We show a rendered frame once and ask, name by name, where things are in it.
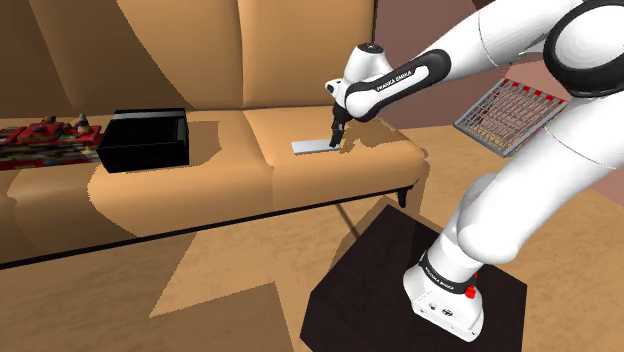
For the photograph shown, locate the tan sofa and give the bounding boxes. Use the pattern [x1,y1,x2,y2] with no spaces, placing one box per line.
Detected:
[0,0,430,271]

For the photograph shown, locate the black open box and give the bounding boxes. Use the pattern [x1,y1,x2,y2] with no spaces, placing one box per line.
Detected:
[95,108,191,174]

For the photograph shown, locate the grey wire rack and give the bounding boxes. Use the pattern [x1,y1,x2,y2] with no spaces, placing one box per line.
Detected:
[453,77,570,158]

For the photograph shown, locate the flat grey tablet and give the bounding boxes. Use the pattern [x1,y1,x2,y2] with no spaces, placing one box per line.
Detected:
[291,138,341,156]

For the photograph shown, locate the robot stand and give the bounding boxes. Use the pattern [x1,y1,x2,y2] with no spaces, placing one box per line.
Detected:
[299,204,529,352]

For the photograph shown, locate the red toy playset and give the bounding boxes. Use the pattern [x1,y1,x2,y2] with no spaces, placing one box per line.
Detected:
[0,113,104,171]

